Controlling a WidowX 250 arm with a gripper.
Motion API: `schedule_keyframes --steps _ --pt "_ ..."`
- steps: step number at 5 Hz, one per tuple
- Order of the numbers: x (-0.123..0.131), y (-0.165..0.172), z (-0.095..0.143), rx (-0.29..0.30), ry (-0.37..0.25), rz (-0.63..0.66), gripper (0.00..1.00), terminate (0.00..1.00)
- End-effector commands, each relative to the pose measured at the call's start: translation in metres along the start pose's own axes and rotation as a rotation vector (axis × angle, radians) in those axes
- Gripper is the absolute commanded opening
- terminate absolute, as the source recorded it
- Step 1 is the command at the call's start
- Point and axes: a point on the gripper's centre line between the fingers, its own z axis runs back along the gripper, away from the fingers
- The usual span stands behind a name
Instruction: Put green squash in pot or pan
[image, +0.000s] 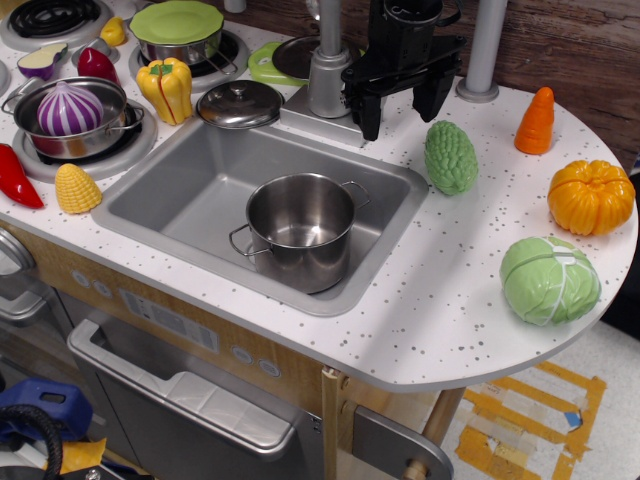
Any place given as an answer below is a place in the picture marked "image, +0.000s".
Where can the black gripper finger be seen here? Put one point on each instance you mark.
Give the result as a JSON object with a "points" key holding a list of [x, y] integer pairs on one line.
{"points": [[431, 90], [366, 113]]}

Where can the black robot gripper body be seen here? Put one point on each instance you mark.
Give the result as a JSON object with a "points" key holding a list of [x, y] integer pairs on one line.
{"points": [[403, 51]]}

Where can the bumpy green toy squash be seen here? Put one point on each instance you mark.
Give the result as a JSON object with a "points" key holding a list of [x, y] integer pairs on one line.
{"points": [[450, 158]]}

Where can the steel pot lid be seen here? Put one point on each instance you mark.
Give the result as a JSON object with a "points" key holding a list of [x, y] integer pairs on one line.
{"points": [[240, 104]]}

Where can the steel pot in sink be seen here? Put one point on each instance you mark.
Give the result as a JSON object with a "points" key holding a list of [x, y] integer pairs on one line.
{"points": [[298, 229]]}

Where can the steel pot with green plate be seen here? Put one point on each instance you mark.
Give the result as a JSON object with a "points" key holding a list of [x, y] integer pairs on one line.
{"points": [[204, 50]]}

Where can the steel pan with onion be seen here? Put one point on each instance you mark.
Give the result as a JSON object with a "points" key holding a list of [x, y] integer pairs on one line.
{"points": [[120, 117]]}

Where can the grey toy faucet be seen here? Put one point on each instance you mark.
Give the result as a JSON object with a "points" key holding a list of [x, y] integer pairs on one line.
{"points": [[319, 108]]}

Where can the grey support pole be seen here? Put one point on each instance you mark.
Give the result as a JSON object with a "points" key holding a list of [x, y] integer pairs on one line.
{"points": [[479, 86]]}

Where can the green rimmed dark lid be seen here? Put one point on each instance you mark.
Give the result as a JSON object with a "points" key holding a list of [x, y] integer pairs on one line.
{"points": [[284, 63]]}

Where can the orange toy carrot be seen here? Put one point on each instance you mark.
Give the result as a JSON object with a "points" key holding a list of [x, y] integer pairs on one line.
{"points": [[535, 132]]}

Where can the grey toy sink basin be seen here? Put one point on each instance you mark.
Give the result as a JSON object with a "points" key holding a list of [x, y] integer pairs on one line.
{"points": [[190, 192]]}

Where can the orange toy pumpkin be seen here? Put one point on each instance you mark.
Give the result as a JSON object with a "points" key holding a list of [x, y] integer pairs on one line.
{"points": [[591, 198]]}

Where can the yellow toy bell pepper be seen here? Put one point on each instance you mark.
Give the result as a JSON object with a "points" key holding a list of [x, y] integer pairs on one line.
{"points": [[167, 85]]}

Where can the green toy plate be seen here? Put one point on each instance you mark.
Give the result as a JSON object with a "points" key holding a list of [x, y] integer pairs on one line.
{"points": [[176, 22]]}

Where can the green toy cabbage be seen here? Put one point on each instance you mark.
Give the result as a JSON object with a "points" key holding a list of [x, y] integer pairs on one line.
{"points": [[548, 281]]}

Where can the small yellow toy vegetable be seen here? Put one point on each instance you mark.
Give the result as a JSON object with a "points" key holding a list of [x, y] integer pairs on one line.
{"points": [[113, 32]]}

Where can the dark red toy pepper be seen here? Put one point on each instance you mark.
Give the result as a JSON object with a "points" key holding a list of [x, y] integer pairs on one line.
{"points": [[93, 63]]}

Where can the yellow toy corn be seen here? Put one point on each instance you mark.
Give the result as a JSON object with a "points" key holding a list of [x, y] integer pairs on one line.
{"points": [[76, 191]]}

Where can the purple striped toy onion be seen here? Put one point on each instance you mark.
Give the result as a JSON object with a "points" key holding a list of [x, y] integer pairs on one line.
{"points": [[69, 110]]}

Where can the purple toy eggplant half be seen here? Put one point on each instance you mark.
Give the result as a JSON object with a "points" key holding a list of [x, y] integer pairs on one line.
{"points": [[41, 63]]}

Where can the black coil stove burner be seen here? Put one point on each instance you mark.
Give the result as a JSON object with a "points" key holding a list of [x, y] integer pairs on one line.
{"points": [[36, 24]]}

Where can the grey toy dishwasher door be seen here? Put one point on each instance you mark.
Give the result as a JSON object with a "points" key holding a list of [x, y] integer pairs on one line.
{"points": [[185, 418]]}

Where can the red toy chili pepper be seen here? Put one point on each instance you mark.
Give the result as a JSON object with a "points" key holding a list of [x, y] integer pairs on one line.
{"points": [[14, 182]]}

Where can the blue clamp with black cable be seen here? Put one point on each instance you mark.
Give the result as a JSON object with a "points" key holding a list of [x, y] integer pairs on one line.
{"points": [[50, 411]]}

